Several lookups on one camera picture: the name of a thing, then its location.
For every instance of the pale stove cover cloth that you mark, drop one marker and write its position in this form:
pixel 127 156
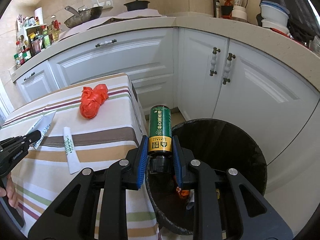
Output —
pixel 140 13

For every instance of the large white cabinet door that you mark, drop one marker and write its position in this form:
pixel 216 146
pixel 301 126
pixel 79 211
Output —
pixel 262 105

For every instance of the orange and white snack packet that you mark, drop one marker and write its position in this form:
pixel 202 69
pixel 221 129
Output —
pixel 184 193

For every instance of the metal wok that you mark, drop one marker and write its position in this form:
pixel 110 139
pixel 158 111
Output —
pixel 85 16

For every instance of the crumpled red plastic bag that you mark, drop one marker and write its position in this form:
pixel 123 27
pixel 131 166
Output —
pixel 91 105

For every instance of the paper towel roll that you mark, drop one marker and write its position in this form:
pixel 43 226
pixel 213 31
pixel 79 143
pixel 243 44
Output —
pixel 38 15

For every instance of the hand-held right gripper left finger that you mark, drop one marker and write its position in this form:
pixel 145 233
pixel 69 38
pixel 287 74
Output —
pixel 141 165

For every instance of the small white drawer front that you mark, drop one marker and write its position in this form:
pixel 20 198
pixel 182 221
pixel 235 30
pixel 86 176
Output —
pixel 37 85

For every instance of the silver white wrapper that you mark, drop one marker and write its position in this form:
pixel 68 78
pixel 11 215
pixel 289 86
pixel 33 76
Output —
pixel 43 126

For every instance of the green and gold bottle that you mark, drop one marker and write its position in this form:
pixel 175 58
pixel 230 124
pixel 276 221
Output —
pixel 160 130

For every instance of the black lidded pot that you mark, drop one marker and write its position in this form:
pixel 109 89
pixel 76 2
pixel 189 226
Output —
pixel 136 5

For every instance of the dark hanging cloth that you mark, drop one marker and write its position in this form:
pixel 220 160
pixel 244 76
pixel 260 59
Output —
pixel 295 2

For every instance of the striped tablecloth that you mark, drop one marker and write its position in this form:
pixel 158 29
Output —
pixel 105 135

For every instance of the wide white drawer front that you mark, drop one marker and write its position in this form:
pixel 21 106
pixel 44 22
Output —
pixel 112 60

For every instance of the black trash bin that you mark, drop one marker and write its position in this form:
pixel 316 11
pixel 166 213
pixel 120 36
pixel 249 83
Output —
pixel 220 150

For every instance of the long white torn wrapper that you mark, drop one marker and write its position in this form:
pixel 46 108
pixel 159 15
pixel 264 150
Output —
pixel 190 200

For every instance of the black container with orange top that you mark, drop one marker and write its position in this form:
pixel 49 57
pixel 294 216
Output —
pixel 227 11

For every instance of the lower white drawer front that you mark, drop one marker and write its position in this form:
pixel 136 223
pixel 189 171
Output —
pixel 155 95

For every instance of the person's left hand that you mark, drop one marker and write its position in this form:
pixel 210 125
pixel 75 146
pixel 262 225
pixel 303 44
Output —
pixel 11 192

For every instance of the narrow white cabinet door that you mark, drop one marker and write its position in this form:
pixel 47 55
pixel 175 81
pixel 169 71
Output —
pixel 197 75

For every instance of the double wall outlet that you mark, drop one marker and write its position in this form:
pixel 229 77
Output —
pixel 101 1

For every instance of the white ceramic jar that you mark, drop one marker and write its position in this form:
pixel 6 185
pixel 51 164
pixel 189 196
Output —
pixel 239 13

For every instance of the beige kitchen countertop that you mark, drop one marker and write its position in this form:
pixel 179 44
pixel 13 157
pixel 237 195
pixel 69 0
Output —
pixel 200 23

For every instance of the white door frame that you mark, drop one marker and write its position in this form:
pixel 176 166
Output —
pixel 6 102

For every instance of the dark glass oil bottle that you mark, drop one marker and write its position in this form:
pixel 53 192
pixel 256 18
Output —
pixel 216 6

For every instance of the stacked white bowls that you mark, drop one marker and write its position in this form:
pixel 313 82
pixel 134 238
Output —
pixel 273 17

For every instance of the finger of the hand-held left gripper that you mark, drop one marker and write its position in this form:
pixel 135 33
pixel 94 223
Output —
pixel 30 138

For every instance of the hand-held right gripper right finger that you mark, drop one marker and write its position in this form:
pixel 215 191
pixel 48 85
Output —
pixel 177 162

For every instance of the rack of condiment bottles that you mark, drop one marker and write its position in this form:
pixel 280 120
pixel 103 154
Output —
pixel 37 42

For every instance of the white packet with green print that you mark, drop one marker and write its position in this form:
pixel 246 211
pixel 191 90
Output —
pixel 71 155

